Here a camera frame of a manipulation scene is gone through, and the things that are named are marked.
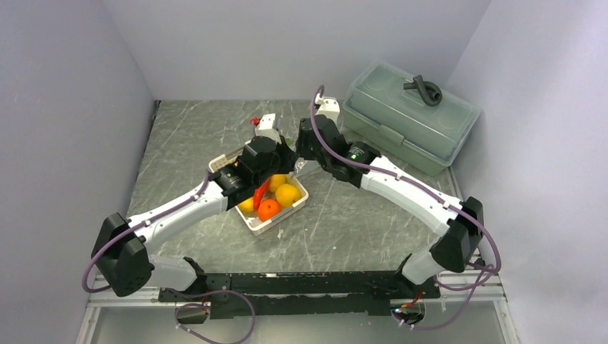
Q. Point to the clear zip top bag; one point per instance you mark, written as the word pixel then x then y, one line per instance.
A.
pixel 302 167

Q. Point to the white perforated plastic basket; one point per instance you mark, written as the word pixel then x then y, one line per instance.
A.
pixel 251 220

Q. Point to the yellow toy apple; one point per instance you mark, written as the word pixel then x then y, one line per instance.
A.
pixel 287 194

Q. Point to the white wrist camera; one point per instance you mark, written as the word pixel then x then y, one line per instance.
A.
pixel 327 106
pixel 267 126

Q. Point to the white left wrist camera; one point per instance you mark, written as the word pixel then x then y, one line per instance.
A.
pixel 267 126

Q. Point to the green storage box clear lid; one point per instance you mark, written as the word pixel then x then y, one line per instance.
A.
pixel 409 117

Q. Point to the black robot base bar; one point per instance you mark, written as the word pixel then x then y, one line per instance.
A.
pixel 300 293

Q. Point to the orange toy carrot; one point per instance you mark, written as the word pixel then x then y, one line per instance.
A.
pixel 259 194

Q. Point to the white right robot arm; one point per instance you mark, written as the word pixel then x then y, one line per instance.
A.
pixel 455 222

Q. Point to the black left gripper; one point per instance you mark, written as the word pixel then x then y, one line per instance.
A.
pixel 288 156

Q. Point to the orange toy tangerine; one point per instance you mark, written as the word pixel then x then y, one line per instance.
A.
pixel 267 209

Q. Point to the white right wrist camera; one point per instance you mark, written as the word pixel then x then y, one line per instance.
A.
pixel 327 106

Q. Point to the yellow toy mango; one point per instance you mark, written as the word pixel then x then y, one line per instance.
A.
pixel 247 206

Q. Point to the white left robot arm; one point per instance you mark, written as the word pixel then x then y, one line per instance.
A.
pixel 124 251

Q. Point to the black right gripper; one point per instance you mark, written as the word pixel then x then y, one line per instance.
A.
pixel 301 145

